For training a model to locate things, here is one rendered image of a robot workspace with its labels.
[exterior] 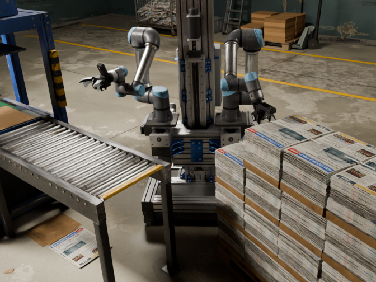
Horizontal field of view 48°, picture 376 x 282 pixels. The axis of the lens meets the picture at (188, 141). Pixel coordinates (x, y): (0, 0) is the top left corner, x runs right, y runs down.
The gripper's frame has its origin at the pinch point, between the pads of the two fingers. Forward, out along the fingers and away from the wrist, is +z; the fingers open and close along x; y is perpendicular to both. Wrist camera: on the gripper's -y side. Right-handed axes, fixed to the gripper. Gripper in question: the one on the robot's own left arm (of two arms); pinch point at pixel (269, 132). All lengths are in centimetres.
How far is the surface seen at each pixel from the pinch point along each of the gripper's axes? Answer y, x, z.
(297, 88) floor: 273, -276, -41
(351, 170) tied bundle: -57, 8, 24
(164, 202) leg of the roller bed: 51, 52, 23
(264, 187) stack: -5.3, 18.0, 26.5
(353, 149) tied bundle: -45.5, -8.7, 17.8
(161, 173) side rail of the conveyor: 42, 52, 5
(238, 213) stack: 27, 19, 41
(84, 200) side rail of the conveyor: 31, 102, 5
